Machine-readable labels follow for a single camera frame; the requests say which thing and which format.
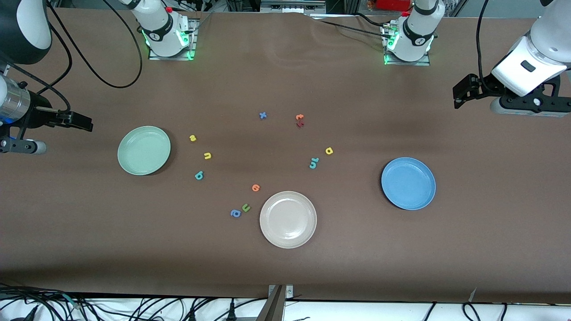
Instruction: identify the pale green plate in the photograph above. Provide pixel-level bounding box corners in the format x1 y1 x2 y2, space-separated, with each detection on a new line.
117 126 171 176

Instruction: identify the blue plate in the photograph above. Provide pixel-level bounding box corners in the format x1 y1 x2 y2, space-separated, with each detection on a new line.
381 157 437 211

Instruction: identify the red object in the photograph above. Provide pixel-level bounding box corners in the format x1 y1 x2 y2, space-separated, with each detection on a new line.
374 0 413 12

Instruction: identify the silver equipment box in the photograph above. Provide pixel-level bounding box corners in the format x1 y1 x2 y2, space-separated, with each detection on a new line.
260 0 327 14

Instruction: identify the beige plate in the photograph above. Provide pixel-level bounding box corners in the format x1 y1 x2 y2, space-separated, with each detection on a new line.
260 191 318 249

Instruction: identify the brown table cover sheet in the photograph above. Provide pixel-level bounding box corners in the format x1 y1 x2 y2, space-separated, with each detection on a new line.
0 7 571 305

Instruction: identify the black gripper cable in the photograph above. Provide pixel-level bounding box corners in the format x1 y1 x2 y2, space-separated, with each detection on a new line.
0 62 72 114

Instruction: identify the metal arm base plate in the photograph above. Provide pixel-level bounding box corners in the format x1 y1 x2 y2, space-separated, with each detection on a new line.
382 22 431 67
148 18 198 61

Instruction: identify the black base cable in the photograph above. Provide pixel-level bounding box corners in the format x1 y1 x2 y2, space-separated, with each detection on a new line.
350 12 395 29
312 17 389 38

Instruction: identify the aluminium table bracket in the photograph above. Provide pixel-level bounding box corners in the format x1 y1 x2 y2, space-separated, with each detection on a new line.
257 284 294 321

